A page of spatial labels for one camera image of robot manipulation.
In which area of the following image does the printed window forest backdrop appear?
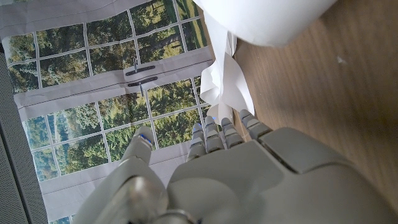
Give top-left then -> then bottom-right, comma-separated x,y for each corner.
0,0 -> 224,224

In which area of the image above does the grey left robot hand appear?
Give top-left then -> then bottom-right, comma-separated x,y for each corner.
71,108 -> 398,224

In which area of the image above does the white receipt paper strip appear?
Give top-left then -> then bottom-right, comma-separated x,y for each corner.
192,0 -> 338,125

